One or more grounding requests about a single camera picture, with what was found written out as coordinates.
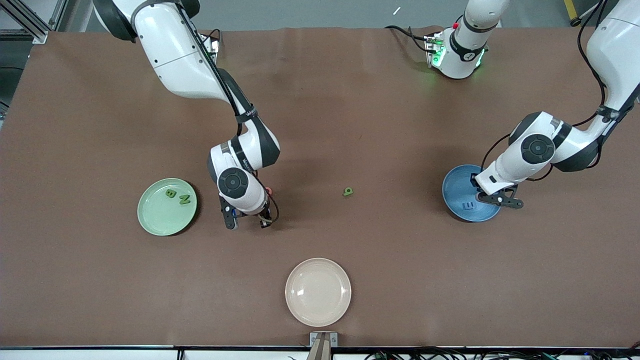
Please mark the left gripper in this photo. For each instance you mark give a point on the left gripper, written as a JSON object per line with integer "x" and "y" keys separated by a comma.
{"x": 473, "y": 181}

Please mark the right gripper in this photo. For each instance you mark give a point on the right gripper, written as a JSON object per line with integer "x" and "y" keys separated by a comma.
{"x": 263, "y": 220}

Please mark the blue lowercase letter m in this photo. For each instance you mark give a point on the blue lowercase letter m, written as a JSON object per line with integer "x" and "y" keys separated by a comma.
{"x": 469, "y": 205}

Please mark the green uppercase letter N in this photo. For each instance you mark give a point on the green uppercase letter N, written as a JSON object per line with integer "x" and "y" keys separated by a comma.
{"x": 185, "y": 199}

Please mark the green uppercase letter B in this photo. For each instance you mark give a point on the green uppercase letter B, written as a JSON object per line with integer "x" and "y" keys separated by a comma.
{"x": 170, "y": 193}

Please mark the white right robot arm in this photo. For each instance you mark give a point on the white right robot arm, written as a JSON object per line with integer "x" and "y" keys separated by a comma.
{"x": 170, "y": 50}

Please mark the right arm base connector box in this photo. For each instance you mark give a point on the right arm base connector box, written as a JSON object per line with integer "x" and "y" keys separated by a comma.
{"x": 215, "y": 47}

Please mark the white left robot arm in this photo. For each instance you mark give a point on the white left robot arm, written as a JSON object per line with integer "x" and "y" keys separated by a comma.
{"x": 617, "y": 55}

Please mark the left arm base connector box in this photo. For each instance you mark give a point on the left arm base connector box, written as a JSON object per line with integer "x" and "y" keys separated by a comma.
{"x": 435, "y": 55}

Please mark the blue round plate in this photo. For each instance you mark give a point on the blue round plate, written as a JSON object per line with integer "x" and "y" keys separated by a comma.
{"x": 457, "y": 192}

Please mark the beige round plate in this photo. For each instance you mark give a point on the beige round plate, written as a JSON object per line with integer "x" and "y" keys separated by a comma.
{"x": 318, "y": 292}

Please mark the green round plate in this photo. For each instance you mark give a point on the green round plate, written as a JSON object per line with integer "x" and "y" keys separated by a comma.
{"x": 162, "y": 220}

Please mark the brown table mat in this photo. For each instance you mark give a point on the brown table mat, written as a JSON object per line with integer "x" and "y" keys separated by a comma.
{"x": 100, "y": 300}

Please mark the black stand foot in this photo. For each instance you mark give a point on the black stand foot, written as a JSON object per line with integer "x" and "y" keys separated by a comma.
{"x": 576, "y": 21}

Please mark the yellow floor tape strip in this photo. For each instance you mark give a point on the yellow floor tape strip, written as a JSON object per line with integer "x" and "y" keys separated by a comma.
{"x": 569, "y": 7}

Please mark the grey camera pole bracket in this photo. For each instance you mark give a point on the grey camera pole bracket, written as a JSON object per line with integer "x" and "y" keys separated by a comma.
{"x": 323, "y": 345}

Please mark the aluminium frame profile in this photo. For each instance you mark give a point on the aluminium frame profile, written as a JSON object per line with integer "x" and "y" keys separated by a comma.
{"x": 20, "y": 12}
{"x": 59, "y": 14}

